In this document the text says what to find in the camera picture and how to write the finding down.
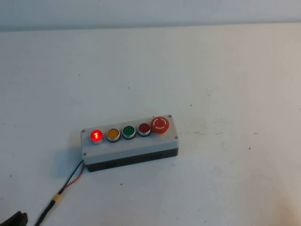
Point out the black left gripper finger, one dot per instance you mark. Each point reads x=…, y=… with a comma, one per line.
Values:
x=11, y=221

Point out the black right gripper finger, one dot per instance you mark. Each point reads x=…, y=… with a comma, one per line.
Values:
x=24, y=220

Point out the lit red push button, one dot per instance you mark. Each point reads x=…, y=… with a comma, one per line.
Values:
x=96, y=136

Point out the yellow push button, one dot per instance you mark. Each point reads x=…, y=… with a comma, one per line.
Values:
x=113, y=134

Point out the green push button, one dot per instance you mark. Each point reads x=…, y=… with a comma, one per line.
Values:
x=129, y=131

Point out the dark red push button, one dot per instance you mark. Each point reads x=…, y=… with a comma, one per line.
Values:
x=144, y=128

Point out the red emergency stop mushroom button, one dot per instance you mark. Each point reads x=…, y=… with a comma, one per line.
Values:
x=160, y=123

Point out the grey and black switch box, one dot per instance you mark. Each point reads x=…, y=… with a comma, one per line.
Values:
x=141, y=146

